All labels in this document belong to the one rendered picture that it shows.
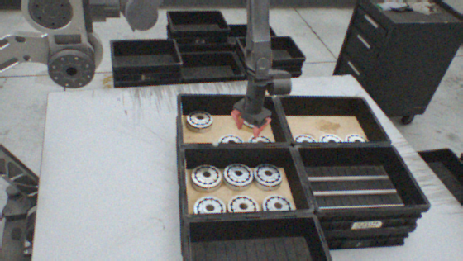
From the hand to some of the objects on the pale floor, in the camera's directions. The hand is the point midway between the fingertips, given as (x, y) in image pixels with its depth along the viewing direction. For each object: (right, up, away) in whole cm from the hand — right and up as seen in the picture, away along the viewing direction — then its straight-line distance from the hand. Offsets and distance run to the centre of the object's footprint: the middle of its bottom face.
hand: (248, 131), depth 129 cm
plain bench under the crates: (-1, -80, +70) cm, 107 cm away
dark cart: (+105, +14, +200) cm, 226 cm away
